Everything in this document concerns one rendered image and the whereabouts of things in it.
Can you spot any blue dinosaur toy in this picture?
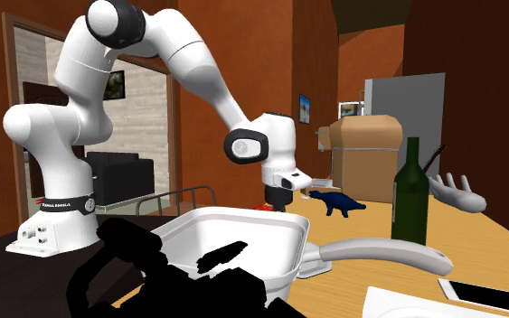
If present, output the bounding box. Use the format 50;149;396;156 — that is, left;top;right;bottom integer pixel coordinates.
308;190;368;219

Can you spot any dark green glass bottle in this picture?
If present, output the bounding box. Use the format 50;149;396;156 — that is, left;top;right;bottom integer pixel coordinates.
390;136;430;247

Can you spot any black blocky object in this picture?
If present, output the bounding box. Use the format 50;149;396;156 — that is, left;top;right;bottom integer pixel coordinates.
66;217;308;318

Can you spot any black sofa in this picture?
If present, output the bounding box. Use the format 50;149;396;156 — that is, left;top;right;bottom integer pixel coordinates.
84;151;156;207

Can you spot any white plate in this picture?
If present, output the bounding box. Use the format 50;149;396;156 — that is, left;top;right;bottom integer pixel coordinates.
361;285;509;318

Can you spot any grey refrigerator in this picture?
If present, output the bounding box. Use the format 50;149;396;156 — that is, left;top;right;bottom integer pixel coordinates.
363;71;448;178

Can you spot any white hand figure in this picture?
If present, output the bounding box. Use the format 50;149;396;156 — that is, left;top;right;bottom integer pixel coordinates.
427;172;488;215

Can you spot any white phone with black screen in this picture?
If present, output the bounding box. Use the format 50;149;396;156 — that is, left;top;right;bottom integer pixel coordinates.
438;276;509;317

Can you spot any dark robot stand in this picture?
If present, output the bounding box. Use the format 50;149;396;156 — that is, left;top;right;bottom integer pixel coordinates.
0;214;176;318

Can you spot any white square pan with handle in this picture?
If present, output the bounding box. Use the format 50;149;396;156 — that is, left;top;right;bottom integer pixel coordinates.
149;206;455;306

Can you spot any blue framed wall picture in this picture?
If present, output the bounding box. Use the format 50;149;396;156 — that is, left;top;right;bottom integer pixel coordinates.
298;93;312;126

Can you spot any grey metal rail chair back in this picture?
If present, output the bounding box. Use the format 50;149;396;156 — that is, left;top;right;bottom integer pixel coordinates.
135;184;218;218

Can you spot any brown door frame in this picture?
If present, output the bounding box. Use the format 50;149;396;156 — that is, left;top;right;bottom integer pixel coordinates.
1;11;183;223

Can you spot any dark framed wall picture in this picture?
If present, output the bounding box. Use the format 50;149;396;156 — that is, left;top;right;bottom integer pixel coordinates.
103;70;127;101

